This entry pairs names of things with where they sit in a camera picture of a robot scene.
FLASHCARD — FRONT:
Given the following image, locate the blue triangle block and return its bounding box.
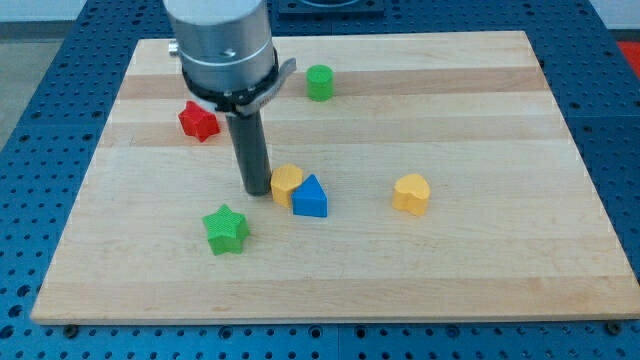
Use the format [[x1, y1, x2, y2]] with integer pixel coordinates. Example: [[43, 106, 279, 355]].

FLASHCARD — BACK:
[[291, 174, 328, 218]]

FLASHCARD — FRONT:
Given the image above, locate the yellow hexagon block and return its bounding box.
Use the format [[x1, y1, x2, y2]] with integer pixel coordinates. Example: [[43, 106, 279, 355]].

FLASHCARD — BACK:
[[270, 163, 304, 208]]

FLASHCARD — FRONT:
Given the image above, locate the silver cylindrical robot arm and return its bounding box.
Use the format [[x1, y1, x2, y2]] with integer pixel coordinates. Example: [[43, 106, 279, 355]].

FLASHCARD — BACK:
[[163, 0, 297, 116]]

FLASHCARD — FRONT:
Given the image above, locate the green star block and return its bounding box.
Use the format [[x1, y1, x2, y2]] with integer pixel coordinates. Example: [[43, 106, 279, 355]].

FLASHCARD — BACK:
[[202, 204, 250, 256]]

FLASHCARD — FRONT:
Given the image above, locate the red star block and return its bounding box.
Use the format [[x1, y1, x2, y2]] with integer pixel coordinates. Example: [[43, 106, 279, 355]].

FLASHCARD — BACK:
[[178, 100, 220, 142]]

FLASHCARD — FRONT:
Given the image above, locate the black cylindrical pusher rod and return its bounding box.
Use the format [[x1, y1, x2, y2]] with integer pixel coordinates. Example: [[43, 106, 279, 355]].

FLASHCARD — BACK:
[[227, 112, 271, 196]]

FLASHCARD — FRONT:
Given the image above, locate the yellow heart block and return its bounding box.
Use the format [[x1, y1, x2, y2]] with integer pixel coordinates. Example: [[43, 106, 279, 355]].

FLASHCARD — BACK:
[[391, 174, 431, 216]]

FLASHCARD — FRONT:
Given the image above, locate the green cylinder block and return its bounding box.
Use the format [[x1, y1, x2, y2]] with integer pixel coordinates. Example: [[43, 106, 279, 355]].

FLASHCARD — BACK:
[[306, 64, 334, 102]]

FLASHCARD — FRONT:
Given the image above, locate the wooden board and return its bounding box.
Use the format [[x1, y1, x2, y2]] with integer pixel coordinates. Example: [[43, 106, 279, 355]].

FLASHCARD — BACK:
[[31, 31, 639, 325]]

